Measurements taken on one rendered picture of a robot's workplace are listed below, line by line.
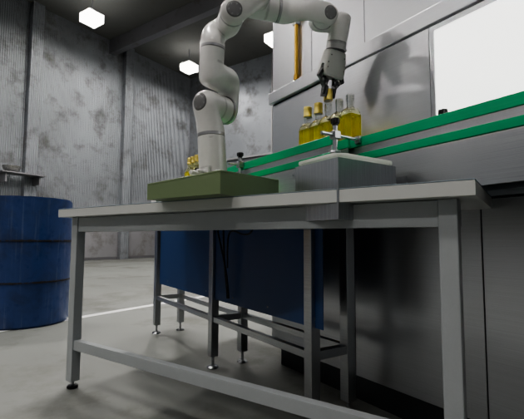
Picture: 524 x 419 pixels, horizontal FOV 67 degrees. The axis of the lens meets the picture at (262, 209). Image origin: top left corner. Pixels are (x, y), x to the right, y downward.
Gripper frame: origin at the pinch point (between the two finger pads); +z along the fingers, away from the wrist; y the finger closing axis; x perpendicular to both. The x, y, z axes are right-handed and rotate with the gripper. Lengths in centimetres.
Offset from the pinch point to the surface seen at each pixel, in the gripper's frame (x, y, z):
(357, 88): 3.0, -11.8, -3.9
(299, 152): 6.0, 13.7, 24.5
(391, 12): 10.6, -14.6, -31.6
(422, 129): 48, 5, 13
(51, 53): -1172, -2, -157
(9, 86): -1104, 89, -43
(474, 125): 62, 5, 12
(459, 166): 62, 7, 23
